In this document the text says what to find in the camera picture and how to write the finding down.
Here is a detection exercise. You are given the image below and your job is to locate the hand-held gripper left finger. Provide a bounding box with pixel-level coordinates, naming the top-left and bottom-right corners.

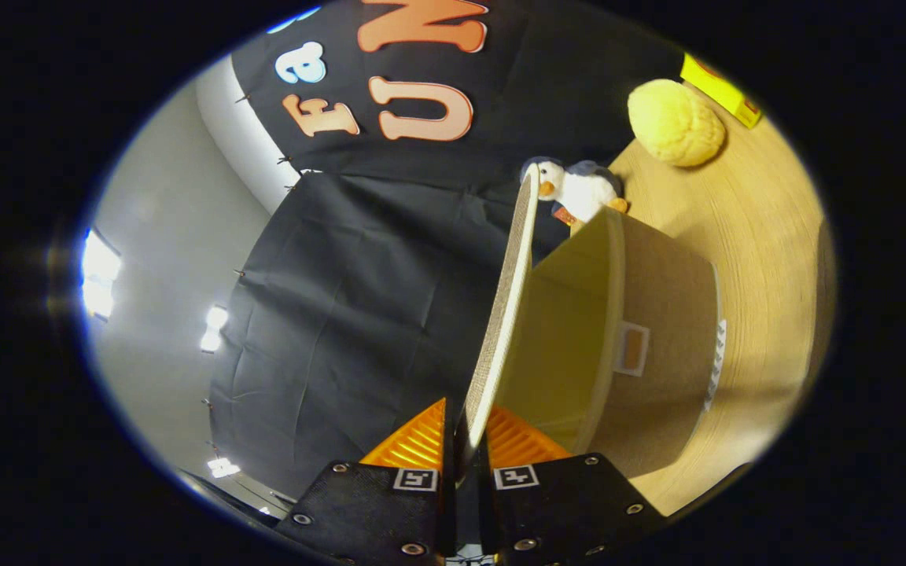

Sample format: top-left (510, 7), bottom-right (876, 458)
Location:
top-left (274, 398), bottom-right (458, 566)

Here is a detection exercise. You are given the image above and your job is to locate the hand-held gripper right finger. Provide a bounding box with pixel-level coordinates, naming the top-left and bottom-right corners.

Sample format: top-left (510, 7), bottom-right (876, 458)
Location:
top-left (477, 406), bottom-right (668, 566)

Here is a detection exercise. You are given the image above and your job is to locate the beige fabric storage box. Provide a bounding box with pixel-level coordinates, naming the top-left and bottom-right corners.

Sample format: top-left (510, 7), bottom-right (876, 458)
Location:
top-left (461, 161), bottom-right (727, 480)

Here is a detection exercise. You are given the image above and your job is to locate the penguin plush toy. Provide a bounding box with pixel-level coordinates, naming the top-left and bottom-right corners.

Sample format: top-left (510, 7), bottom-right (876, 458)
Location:
top-left (521, 157), bottom-right (628, 226)

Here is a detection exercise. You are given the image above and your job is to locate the yellow bun plush toy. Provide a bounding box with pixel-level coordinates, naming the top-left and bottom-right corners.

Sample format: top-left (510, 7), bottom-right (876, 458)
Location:
top-left (628, 79), bottom-right (727, 168)

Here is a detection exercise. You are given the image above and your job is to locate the yellow book with red circle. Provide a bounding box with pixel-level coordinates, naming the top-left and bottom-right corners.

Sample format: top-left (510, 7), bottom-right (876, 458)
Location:
top-left (679, 53), bottom-right (763, 129)

